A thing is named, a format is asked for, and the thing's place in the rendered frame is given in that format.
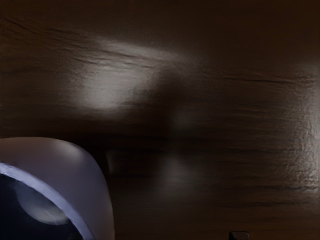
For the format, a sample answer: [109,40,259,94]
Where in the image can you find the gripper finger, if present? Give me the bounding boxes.
[228,231,250,240]

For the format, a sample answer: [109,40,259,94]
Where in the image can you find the pale lavender bowl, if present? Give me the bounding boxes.
[0,136,116,240]

